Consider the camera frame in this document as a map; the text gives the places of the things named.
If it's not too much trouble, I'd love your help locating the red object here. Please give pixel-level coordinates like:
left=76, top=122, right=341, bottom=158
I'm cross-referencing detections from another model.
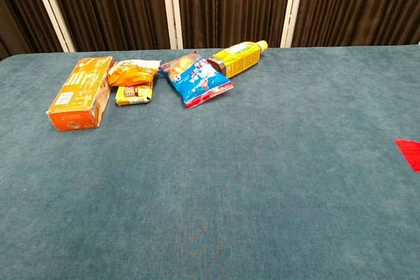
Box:
left=394, top=138, right=420, bottom=174

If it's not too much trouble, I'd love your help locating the blue snack bag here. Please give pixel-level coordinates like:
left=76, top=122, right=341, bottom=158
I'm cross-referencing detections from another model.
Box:
left=158, top=50, right=234, bottom=109

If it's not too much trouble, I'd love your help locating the teal table cloth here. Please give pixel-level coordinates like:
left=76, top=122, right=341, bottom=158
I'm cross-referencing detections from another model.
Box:
left=0, top=43, right=420, bottom=280

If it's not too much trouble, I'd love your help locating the yellow drink bottle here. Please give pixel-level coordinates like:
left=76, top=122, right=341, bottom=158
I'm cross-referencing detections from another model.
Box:
left=207, top=40, right=269, bottom=79

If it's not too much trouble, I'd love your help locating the yellow snack packet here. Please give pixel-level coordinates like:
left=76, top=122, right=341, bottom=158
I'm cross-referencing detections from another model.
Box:
left=114, top=81, right=154, bottom=107

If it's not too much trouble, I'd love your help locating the orange snack bag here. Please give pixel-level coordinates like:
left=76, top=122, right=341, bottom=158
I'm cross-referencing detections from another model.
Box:
left=107, top=58, right=163, bottom=88

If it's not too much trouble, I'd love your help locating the brown curtain panel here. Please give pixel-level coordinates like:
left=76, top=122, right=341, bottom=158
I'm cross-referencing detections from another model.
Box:
left=0, top=0, right=64, bottom=60
left=291, top=0, right=420, bottom=48
left=175, top=0, right=294, bottom=49
left=43, top=0, right=171, bottom=52

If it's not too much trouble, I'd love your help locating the orange cardboard box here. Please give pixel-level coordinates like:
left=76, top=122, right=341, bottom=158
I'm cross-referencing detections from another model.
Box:
left=46, top=56, right=114, bottom=132

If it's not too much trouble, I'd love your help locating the white partition post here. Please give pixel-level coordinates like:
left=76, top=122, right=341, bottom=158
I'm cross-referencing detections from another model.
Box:
left=27, top=0, right=77, bottom=53
left=280, top=0, right=307, bottom=49
left=160, top=0, right=184, bottom=50

